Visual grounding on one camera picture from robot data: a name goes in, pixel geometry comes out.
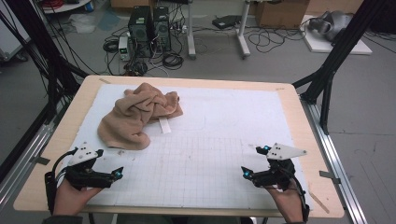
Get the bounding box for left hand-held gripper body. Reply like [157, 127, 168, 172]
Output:
[64, 142, 115, 191]

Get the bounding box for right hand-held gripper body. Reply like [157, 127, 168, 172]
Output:
[250, 143, 308, 191]

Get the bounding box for tan towel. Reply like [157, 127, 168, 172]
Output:
[97, 82, 184, 151]

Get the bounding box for person's left hand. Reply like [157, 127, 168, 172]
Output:
[52, 178, 105, 217]

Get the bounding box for person's right hand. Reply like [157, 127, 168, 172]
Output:
[265, 180, 304, 224]

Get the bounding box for grey tape piece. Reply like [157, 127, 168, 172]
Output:
[33, 156, 51, 166]
[318, 170, 342, 185]

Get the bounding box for white foam mat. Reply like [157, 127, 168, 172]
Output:
[57, 83, 310, 210]

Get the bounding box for white power supply box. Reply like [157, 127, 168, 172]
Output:
[118, 35, 132, 63]

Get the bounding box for white floor board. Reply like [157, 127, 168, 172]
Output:
[300, 14, 374, 56]

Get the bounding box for clear plastic bag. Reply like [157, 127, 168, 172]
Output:
[67, 13, 98, 35]

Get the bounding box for large black computer tower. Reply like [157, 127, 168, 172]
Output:
[127, 5, 154, 59]

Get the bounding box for flat black device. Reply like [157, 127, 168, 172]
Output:
[211, 14, 243, 30]

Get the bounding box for white desk stand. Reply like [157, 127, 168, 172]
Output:
[186, 0, 252, 61]

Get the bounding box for brown cardboard box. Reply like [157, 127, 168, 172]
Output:
[254, 0, 311, 30]

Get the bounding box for slim black computer tower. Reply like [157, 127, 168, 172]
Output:
[152, 6, 173, 52]

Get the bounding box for grey robot head shell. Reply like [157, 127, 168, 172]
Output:
[307, 10, 355, 43]

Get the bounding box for white round table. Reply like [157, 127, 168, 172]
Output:
[40, 0, 94, 15]

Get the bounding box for aluminium rail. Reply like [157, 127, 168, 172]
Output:
[0, 102, 71, 213]
[300, 95, 370, 224]

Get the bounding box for small black cable coil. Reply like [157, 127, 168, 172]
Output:
[102, 38, 120, 54]

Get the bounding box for loose black floor cables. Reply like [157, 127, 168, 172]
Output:
[247, 27, 308, 54]

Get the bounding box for black frame strut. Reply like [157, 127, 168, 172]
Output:
[0, 0, 90, 123]
[291, 0, 392, 135]

